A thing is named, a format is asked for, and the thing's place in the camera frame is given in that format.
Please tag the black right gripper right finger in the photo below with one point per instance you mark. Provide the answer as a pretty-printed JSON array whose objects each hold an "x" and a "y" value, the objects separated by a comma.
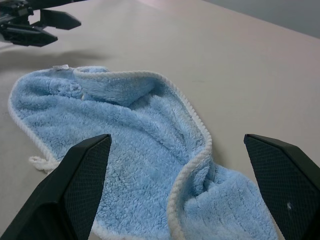
[{"x": 287, "y": 185}]

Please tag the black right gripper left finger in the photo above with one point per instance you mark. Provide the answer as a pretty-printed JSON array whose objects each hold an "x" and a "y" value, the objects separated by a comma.
[{"x": 70, "y": 190}]

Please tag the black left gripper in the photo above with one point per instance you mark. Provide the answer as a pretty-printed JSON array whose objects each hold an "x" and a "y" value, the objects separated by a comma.
[{"x": 17, "y": 13}]

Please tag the light blue fluffy towel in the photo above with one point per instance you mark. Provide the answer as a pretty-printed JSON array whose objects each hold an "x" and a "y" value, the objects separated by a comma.
[{"x": 140, "y": 140}]

